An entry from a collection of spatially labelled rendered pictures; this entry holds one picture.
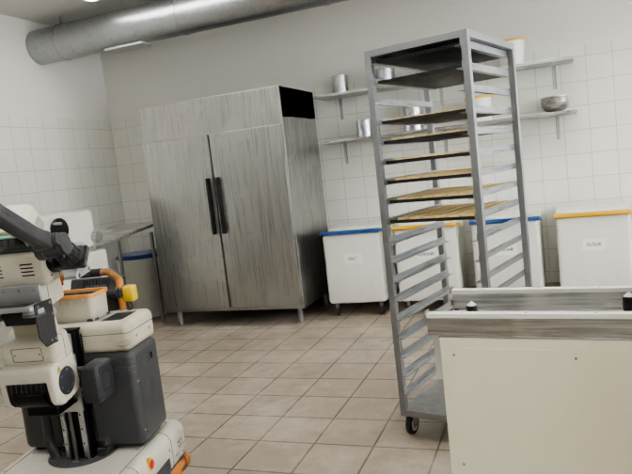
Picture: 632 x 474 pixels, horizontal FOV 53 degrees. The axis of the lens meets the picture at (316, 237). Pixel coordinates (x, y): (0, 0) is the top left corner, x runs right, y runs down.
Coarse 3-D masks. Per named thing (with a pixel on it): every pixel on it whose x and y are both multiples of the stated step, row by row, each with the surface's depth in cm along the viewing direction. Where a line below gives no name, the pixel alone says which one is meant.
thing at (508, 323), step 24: (432, 312) 173; (456, 312) 170; (480, 312) 167; (504, 312) 164; (528, 312) 162; (552, 312) 159; (576, 312) 157; (600, 312) 154; (624, 312) 152; (504, 336) 164; (528, 336) 161; (552, 336) 159; (576, 336) 156; (600, 336) 154; (624, 336) 151
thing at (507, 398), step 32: (448, 352) 170; (480, 352) 166; (512, 352) 163; (544, 352) 159; (576, 352) 156; (608, 352) 153; (448, 384) 172; (480, 384) 168; (512, 384) 164; (544, 384) 160; (576, 384) 157; (608, 384) 154; (448, 416) 173; (480, 416) 169; (512, 416) 165; (544, 416) 162; (576, 416) 158; (608, 416) 155; (480, 448) 170; (512, 448) 166; (544, 448) 163; (576, 448) 159; (608, 448) 156
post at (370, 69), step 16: (368, 64) 281; (368, 80) 282; (384, 176) 287; (384, 192) 287; (384, 208) 288; (384, 224) 289; (384, 240) 290; (400, 368) 296; (400, 384) 297; (400, 400) 299
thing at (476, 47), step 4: (460, 40) 256; (460, 44) 257; (472, 44) 268; (476, 44) 272; (480, 44) 275; (472, 48) 268; (476, 48) 271; (480, 48) 275; (484, 48) 280; (488, 48) 284; (492, 48) 289; (496, 48) 293; (476, 52) 279; (480, 52) 280; (484, 52) 282; (488, 52) 284; (492, 52) 288; (496, 52) 293; (500, 52) 299; (504, 52) 303; (496, 56) 300; (500, 56) 302; (504, 56) 303
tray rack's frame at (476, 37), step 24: (384, 48) 276; (408, 48) 269; (432, 48) 292; (504, 48) 299; (432, 144) 335; (432, 168) 337; (528, 240) 315; (528, 264) 316; (432, 384) 328; (408, 408) 299; (432, 408) 296
